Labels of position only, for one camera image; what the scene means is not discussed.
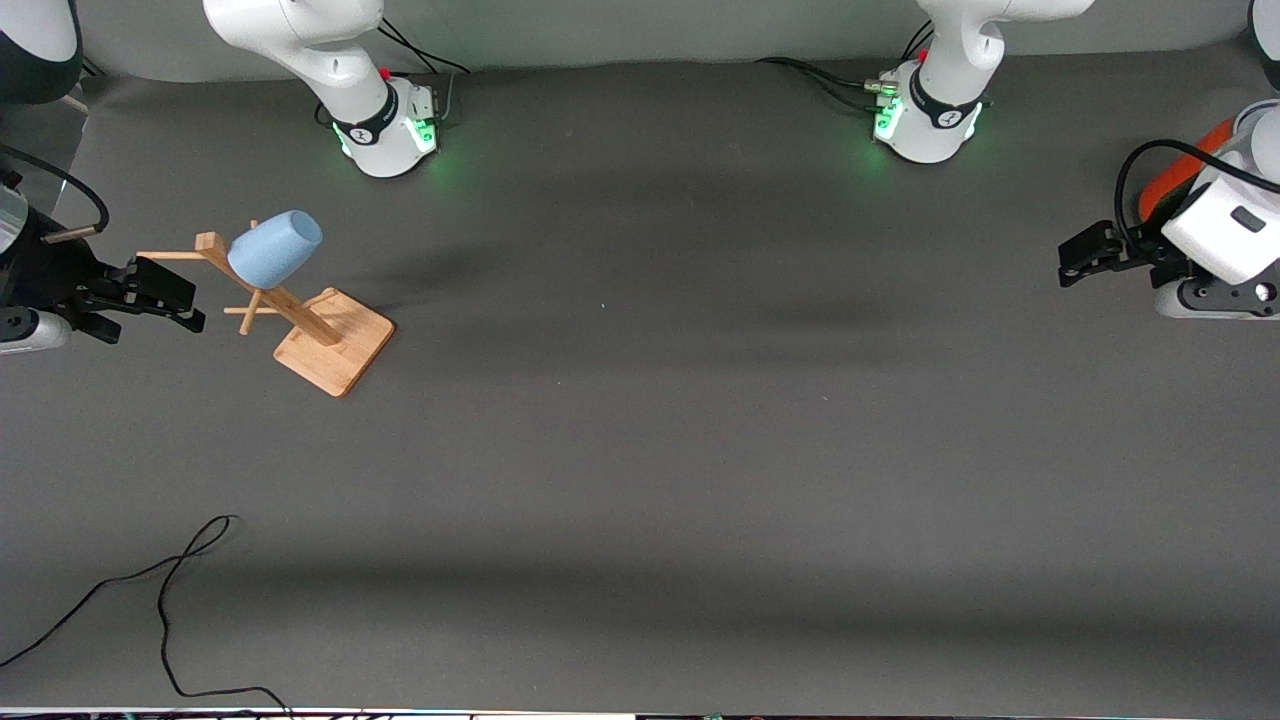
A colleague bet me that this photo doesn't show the black cables at right arm base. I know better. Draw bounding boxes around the black cables at right arm base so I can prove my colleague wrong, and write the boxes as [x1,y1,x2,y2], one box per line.
[368,18,471,127]

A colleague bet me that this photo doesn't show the black cables at left arm base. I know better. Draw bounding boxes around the black cables at left arm base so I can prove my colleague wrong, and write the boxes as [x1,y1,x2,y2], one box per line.
[755,20,936,116]

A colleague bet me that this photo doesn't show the light blue cup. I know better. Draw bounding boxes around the light blue cup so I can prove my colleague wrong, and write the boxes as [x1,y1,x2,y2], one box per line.
[227,210,325,289]

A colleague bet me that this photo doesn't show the thin black cable on table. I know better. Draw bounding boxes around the thin black cable on table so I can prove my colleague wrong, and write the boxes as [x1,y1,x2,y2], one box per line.
[0,514,293,717]

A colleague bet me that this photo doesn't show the black cables at arm base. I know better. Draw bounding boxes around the black cables at arm base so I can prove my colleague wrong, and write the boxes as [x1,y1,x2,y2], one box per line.
[368,18,471,127]
[755,20,936,116]

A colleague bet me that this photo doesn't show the orange can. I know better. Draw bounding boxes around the orange can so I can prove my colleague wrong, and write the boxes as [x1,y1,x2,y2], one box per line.
[1139,118,1239,227]

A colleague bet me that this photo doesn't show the wooden cup rack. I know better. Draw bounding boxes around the wooden cup rack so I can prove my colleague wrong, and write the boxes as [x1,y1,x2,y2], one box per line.
[137,218,397,399]

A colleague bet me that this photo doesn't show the dark grey table cloth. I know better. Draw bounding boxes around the dark grey table cloth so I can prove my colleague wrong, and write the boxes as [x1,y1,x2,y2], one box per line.
[0,45,1280,713]

